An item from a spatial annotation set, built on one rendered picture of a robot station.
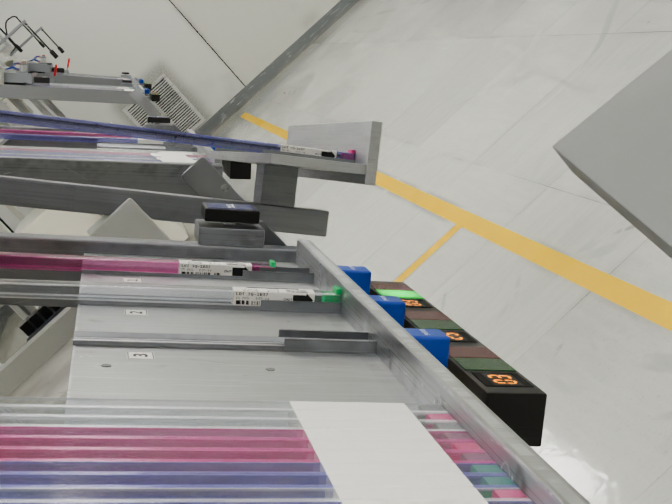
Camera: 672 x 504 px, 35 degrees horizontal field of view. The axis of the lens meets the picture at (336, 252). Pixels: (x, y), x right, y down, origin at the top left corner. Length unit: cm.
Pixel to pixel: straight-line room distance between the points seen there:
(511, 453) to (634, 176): 53
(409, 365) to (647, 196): 36
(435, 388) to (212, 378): 13
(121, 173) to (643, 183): 100
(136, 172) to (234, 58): 670
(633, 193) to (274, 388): 44
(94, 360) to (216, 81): 780
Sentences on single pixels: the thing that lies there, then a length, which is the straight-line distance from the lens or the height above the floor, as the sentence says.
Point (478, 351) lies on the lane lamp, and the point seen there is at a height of 65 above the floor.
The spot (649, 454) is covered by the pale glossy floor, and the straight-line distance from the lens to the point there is 174.
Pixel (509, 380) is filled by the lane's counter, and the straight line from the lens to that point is 71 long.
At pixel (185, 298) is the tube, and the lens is 79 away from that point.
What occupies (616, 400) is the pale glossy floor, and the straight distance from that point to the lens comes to 189.
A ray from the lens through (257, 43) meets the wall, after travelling 845.
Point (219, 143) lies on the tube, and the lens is 110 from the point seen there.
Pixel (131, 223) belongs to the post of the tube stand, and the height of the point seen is 82.
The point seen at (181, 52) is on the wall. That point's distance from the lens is 839.
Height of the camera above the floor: 97
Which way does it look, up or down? 16 degrees down
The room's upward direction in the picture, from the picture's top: 42 degrees counter-clockwise
